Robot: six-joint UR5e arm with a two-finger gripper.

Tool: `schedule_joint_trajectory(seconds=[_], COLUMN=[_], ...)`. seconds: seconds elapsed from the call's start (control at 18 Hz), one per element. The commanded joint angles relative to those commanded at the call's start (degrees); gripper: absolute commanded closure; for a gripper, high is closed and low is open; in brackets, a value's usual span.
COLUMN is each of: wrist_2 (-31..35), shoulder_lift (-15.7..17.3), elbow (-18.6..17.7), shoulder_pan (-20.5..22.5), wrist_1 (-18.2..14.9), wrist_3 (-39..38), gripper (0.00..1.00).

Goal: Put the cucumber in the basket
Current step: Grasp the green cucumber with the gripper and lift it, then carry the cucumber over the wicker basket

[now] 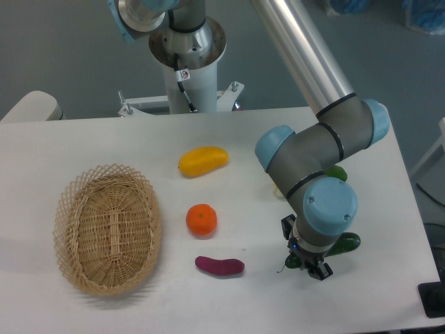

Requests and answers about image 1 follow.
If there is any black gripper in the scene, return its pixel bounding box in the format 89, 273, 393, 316
281, 214, 338, 280

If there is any green cucumber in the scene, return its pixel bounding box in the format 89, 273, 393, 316
284, 232, 362, 269

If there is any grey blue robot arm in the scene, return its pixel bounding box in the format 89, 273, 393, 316
108, 1, 389, 280

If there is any woven wicker basket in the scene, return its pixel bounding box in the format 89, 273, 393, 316
53, 164, 161, 296

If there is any pale yellow fruit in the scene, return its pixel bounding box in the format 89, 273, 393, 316
273, 185, 284, 199

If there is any green pepper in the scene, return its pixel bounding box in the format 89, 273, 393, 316
325, 165, 348, 182

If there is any purple sweet potato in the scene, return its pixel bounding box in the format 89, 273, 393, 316
195, 256, 245, 277

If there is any orange tangerine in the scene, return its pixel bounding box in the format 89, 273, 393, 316
186, 203, 218, 236

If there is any yellow mango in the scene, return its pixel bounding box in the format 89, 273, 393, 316
178, 146, 229, 177

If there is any black device at edge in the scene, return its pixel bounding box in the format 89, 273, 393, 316
418, 281, 444, 319

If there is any white chair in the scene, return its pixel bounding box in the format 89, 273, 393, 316
1, 90, 66, 124

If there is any white table leg frame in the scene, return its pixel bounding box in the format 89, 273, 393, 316
408, 118, 444, 180

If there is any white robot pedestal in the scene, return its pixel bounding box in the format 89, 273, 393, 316
118, 17, 245, 117

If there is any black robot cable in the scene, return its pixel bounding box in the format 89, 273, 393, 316
168, 9, 199, 113

